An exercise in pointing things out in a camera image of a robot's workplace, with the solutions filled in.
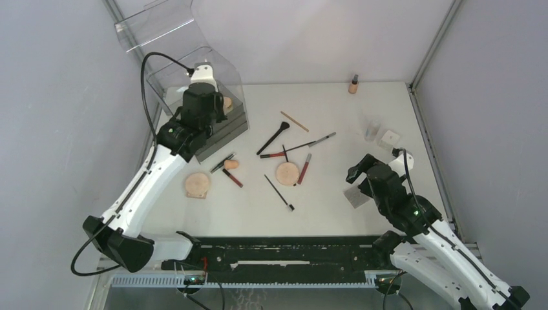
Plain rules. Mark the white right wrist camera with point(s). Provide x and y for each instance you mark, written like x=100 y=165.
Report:
x=403 y=161

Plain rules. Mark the red black lip pencil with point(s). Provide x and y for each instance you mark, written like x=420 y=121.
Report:
x=274 y=155

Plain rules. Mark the small foundation bottle far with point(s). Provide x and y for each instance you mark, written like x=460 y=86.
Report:
x=353 y=86

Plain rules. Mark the dark eyeliner pen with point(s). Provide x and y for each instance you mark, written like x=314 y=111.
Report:
x=221 y=163

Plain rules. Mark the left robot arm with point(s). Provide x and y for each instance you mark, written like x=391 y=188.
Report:
x=117 y=232

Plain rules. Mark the black brow brush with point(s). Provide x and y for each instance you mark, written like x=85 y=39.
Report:
x=287 y=204

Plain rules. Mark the clear small bottle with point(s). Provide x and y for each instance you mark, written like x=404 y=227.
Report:
x=372 y=129

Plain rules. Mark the black mounting rail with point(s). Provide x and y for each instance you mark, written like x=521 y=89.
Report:
x=285 y=260

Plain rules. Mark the grey mascara wand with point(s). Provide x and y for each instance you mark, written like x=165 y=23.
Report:
x=321 y=139

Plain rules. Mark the thin black brush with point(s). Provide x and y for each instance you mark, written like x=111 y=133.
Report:
x=285 y=153

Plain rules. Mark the round beige powder puff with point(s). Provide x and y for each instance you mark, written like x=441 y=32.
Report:
x=287 y=174

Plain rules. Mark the orange lip gloss tube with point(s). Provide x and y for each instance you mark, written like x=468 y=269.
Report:
x=232 y=178

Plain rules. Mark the white cube container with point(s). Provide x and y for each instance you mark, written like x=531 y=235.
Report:
x=389 y=140

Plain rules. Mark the wooden stick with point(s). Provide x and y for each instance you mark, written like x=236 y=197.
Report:
x=295 y=121

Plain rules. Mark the grey square sponge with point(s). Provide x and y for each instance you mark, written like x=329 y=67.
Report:
x=355 y=197

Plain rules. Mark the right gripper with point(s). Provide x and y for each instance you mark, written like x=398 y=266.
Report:
x=355 y=171

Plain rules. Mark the beige puff on base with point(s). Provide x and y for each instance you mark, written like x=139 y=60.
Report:
x=197 y=185

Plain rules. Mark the beige blender sponge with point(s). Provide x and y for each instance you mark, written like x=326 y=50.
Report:
x=231 y=164

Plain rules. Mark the black powder brush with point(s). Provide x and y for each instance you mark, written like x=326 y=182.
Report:
x=283 y=126

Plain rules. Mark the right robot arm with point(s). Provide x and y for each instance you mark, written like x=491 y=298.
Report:
x=422 y=243

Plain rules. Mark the red lip gloss tube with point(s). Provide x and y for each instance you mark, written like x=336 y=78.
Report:
x=304 y=169

